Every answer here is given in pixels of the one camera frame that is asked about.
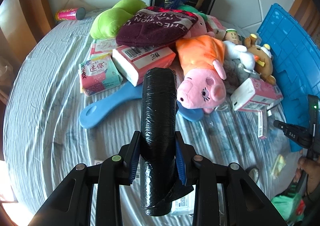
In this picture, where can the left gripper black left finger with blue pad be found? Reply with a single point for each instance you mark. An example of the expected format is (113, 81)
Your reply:
(70, 203)

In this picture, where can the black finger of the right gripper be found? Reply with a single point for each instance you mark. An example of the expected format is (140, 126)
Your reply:
(297, 134)

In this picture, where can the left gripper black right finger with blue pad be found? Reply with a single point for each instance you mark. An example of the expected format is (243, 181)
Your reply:
(243, 201)

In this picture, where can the slim pink white box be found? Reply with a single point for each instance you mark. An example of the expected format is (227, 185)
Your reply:
(262, 124)

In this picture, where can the black garbage bag roll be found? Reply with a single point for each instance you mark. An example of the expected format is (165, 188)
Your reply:
(160, 184)

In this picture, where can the pink tissue pack front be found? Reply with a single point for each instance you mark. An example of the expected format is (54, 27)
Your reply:
(255, 95)

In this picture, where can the striped bed sheet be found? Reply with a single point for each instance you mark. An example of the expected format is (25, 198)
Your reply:
(43, 139)

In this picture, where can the blue plastic crate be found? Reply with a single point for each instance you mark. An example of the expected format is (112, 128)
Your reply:
(295, 62)

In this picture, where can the brown bear plush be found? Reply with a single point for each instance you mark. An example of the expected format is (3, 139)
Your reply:
(263, 58)

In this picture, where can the white grey plush toy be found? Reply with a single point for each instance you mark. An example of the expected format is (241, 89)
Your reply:
(238, 65)

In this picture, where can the blue plastic paddle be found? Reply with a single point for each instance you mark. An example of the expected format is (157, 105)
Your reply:
(96, 112)

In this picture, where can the small white green bottle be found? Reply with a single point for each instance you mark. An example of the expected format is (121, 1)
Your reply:
(232, 36)

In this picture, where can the pink pig plush orange dress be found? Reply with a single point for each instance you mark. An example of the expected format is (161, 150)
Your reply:
(201, 59)

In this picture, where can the kotex pad pack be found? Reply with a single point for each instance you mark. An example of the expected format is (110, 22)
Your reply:
(98, 74)

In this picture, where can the pink tissue pack barcode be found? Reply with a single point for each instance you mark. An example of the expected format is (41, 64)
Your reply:
(134, 62)

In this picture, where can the pink white pad pack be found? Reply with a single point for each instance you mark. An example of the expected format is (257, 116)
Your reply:
(101, 46)

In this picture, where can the maroon knit hat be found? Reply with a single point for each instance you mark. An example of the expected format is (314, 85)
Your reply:
(156, 26)

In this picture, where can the green plush toy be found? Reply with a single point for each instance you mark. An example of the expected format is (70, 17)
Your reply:
(108, 23)

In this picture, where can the pink cylinder can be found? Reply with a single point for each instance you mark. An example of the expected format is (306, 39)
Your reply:
(70, 14)

